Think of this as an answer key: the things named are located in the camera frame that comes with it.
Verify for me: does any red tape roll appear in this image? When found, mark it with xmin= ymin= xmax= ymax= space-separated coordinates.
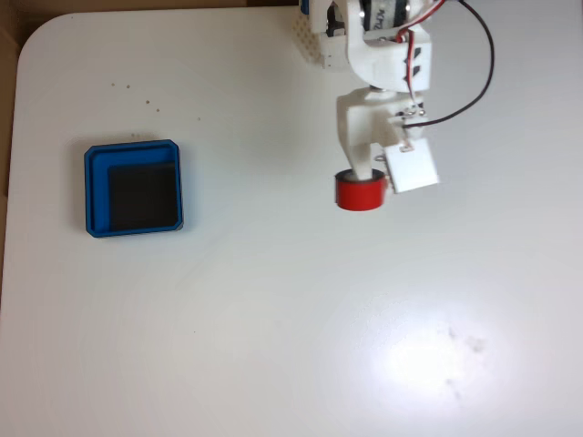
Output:
xmin=334 ymin=168 xmax=389 ymax=213

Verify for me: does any blue square box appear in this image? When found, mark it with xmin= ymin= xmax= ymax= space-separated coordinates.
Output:
xmin=83 ymin=138 xmax=186 ymax=239

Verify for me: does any white camera box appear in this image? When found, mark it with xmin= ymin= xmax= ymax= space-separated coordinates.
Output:
xmin=381 ymin=137 xmax=441 ymax=194

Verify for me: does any white perforated base plate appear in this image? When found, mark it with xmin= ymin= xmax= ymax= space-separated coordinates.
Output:
xmin=292 ymin=11 xmax=327 ymax=68

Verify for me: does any black cable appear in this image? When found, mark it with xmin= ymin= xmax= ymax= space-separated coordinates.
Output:
xmin=400 ymin=0 xmax=496 ymax=128

